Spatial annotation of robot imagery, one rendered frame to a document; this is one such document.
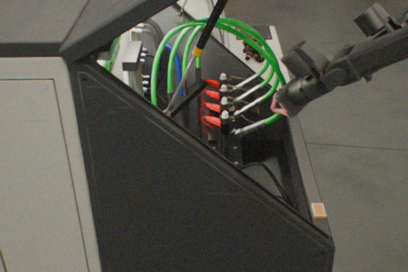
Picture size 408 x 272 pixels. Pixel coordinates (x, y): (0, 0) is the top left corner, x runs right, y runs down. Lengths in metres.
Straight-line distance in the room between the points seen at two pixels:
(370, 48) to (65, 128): 0.65
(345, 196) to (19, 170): 2.13
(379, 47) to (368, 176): 2.16
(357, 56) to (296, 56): 0.14
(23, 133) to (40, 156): 0.06
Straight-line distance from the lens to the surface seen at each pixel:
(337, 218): 2.89
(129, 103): 1.09
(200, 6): 1.73
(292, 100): 1.25
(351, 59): 1.12
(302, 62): 1.17
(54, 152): 1.19
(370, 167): 3.30
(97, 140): 1.14
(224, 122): 1.49
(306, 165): 1.60
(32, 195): 1.28
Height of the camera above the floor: 1.89
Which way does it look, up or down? 31 degrees down
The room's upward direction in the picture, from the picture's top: 2 degrees counter-clockwise
